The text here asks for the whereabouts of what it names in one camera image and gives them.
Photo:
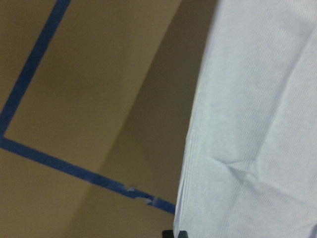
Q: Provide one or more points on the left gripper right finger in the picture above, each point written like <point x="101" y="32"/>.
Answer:
<point x="182" y="234"/>

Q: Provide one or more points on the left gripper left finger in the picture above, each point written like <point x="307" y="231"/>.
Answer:
<point x="167" y="234"/>

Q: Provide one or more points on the light blue striped shirt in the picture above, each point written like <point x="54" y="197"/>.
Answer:
<point x="250" y="161"/>

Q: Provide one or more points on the brown paper table cover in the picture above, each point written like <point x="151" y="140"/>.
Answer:
<point x="95" y="101"/>

